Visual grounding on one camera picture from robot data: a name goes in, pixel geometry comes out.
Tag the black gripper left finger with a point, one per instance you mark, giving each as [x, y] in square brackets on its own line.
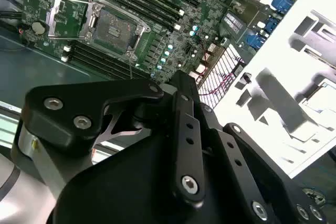
[65, 95]

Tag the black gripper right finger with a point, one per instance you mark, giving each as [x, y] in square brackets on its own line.
[267, 174]

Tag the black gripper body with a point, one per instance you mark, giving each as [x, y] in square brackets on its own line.
[118, 195]

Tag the metal socket cover frame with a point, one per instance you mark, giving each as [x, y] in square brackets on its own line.
[51, 16]

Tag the silver CPU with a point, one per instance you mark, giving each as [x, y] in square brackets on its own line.
[325, 95]

